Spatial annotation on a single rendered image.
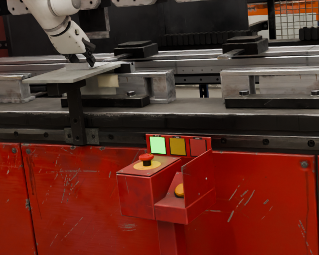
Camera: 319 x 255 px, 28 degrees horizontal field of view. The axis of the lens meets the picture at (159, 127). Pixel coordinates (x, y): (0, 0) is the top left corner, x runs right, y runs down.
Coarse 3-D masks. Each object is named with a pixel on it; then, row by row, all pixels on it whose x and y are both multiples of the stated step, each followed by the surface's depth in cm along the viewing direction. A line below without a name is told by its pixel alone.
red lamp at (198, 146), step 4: (192, 140) 166; (196, 140) 165; (200, 140) 164; (204, 140) 164; (192, 144) 166; (196, 144) 165; (200, 144) 165; (204, 144) 164; (192, 148) 166; (196, 148) 166; (200, 148) 165; (204, 148) 164; (192, 152) 167; (196, 152) 166; (200, 152) 165; (204, 152) 165
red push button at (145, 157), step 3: (144, 153) 166; (147, 153) 165; (150, 153) 165; (141, 156) 164; (144, 156) 163; (147, 156) 163; (150, 156) 163; (153, 156) 164; (141, 159) 163; (144, 159) 163; (147, 159) 163; (150, 159) 163; (144, 162) 164; (147, 162) 164; (150, 162) 164; (144, 165) 164; (147, 165) 164
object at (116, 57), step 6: (126, 42) 225; (132, 42) 223; (138, 42) 221; (144, 42) 219; (150, 42) 223; (120, 48) 220; (126, 48) 219; (132, 48) 218; (138, 48) 217; (144, 48) 217; (150, 48) 221; (156, 48) 225; (114, 54) 222; (120, 54) 221; (126, 54) 216; (132, 54) 218; (138, 54) 217; (144, 54) 217; (150, 54) 221; (102, 60) 207; (108, 60) 206; (114, 60) 208
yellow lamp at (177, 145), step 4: (172, 140) 169; (176, 140) 168; (180, 140) 168; (172, 144) 169; (176, 144) 169; (180, 144) 168; (184, 144) 167; (172, 148) 170; (176, 148) 169; (180, 148) 168; (184, 148) 168; (172, 152) 170; (176, 152) 169; (180, 152) 169; (184, 152) 168
